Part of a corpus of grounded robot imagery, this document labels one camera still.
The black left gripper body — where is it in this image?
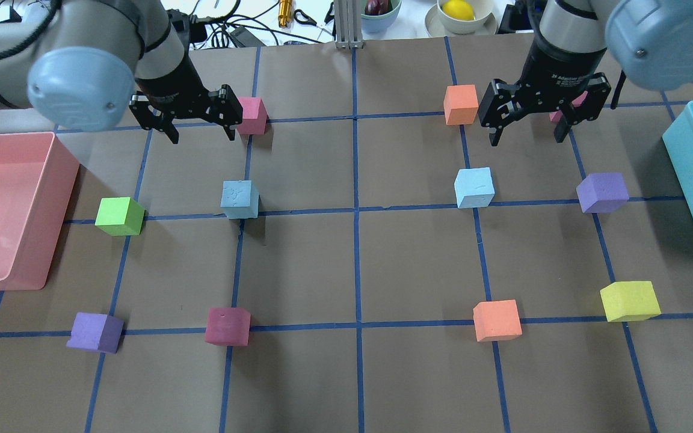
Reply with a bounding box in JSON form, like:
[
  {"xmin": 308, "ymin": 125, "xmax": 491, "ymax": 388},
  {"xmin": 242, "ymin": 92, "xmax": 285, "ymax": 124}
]
[{"xmin": 129, "ymin": 57, "xmax": 242, "ymax": 126}]

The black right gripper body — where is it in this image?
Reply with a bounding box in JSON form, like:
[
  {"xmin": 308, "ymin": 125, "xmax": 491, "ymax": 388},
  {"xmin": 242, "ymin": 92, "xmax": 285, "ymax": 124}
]
[{"xmin": 479, "ymin": 48, "xmax": 611, "ymax": 121}]

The light blue foam block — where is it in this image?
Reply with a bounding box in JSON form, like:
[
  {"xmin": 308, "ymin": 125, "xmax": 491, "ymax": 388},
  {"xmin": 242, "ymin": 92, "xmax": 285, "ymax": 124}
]
[
  {"xmin": 454, "ymin": 167, "xmax": 496, "ymax": 209},
  {"xmin": 220, "ymin": 180, "xmax": 260, "ymax": 220}
]

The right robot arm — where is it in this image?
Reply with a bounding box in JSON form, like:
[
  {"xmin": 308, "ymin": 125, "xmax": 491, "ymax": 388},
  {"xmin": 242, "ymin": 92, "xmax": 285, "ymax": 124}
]
[{"xmin": 478, "ymin": 1, "xmax": 693, "ymax": 146}]

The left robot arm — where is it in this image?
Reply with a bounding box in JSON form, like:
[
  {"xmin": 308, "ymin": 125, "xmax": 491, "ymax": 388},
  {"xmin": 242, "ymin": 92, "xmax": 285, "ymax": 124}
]
[{"xmin": 0, "ymin": 1, "xmax": 243, "ymax": 144}]

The pink foam block right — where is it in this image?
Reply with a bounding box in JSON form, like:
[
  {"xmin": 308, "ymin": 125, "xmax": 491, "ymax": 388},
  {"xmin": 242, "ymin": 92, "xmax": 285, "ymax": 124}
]
[{"xmin": 549, "ymin": 90, "xmax": 589, "ymax": 124}]

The pink foam block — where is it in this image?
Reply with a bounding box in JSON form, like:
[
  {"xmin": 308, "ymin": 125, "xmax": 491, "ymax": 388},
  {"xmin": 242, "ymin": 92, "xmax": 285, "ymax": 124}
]
[
  {"xmin": 236, "ymin": 97, "xmax": 268, "ymax": 135},
  {"xmin": 549, "ymin": 90, "xmax": 589, "ymax": 124}
]

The pink foam block left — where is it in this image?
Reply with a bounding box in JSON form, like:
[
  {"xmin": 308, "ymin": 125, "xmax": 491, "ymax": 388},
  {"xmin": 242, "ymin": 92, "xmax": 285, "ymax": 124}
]
[{"xmin": 236, "ymin": 97, "xmax": 268, "ymax": 135}]

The orange foam block far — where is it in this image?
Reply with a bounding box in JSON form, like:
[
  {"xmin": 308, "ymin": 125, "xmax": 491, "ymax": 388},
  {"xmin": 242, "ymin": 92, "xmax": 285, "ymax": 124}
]
[{"xmin": 443, "ymin": 84, "xmax": 479, "ymax": 126}]

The orange foam block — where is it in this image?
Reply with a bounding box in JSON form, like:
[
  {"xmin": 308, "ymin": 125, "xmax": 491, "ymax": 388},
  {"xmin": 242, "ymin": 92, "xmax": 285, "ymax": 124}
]
[
  {"xmin": 473, "ymin": 299, "xmax": 523, "ymax": 342},
  {"xmin": 443, "ymin": 84, "xmax": 479, "ymax": 126}
]

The purple foam block right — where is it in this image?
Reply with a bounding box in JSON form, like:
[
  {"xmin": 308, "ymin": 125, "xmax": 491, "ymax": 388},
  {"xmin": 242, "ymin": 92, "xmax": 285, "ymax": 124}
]
[{"xmin": 576, "ymin": 172, "xmax": 630, "ymax": 213}]

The purple foam block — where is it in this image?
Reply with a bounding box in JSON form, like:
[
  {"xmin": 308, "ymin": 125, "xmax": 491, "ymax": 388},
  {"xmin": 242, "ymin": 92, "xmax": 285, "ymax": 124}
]
[
  {"xmin": 576, "ymin": 172, "xmax": 630, "ymax": 213},
  {"xmin": 66, "ymin": 312, "xmax": 124, "ymax": 354}
]

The black power adapter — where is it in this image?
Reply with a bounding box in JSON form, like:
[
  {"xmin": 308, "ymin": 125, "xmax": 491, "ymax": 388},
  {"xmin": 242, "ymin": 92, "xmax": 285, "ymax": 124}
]
[{"xmin": 229, "ymin": 25, "xmax": 256, "ymax": 48}]

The green foam block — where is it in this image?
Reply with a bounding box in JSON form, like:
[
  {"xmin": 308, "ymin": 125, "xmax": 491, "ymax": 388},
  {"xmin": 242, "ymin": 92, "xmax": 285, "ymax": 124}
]
[{"xmin": 94, "ymin": 197, "xmax": 146, "ymax": 236}]

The bowl with lemon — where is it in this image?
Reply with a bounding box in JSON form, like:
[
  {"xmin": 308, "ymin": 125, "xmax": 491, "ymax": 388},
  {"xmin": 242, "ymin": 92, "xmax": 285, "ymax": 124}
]
[{"xmin": 425, "ymin": 1, "xmax": 497, "ymax": 37}]

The brass metal tool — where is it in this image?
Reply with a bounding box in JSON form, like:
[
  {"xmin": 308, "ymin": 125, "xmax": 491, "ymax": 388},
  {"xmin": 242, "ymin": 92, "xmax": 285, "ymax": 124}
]
[{"xmin": 277, "ymin": 0, "xmax": 294, "ymax": 28}]

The green bowl with fruit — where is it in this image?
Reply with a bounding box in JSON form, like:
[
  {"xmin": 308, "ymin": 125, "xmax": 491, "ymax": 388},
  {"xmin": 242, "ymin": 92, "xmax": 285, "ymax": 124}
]
[{"xmin": 360, "ymin": 0, "xmax": 402, "ymax": 34}]

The pink plastic bin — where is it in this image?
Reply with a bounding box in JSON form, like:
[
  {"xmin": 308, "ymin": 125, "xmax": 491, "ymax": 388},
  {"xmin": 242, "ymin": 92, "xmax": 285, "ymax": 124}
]
[{"xmin": 0, "ymin": 132, "xmax": 79, "ymax": 290}]

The yellow foam block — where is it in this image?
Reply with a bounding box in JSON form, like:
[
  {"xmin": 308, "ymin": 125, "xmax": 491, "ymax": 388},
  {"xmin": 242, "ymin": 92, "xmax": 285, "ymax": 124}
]
[{"xmin": 600, "ymin": 281, "xmax": 662, "ymax": 322}]

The orange foam block near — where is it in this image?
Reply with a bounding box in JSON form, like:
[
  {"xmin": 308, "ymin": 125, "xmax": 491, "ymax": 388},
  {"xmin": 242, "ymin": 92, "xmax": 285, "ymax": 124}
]
[{"xmin": 473, "ymin": 299, "xmax": 523, "ymax": 342}]

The magenta foam block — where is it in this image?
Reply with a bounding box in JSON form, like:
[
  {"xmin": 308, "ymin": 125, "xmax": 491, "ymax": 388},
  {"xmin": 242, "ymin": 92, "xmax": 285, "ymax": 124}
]
[{"xmin": 204, "ymin": 307, "xmax": 252, "ymax": 347}]

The purple foam block left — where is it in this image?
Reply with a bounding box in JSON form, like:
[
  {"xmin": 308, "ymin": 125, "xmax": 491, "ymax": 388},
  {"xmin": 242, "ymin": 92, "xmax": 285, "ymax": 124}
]
[{"xmin": 66, "ymin": 312, "xmax": 124, "ymax": 354}]

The aluminium extrusion post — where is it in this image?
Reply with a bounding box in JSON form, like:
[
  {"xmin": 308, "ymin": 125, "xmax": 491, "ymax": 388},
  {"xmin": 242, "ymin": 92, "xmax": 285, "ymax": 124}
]
[{"xmin": 333, "ymin": 0, "xmax": 364, "ymax": 49}]

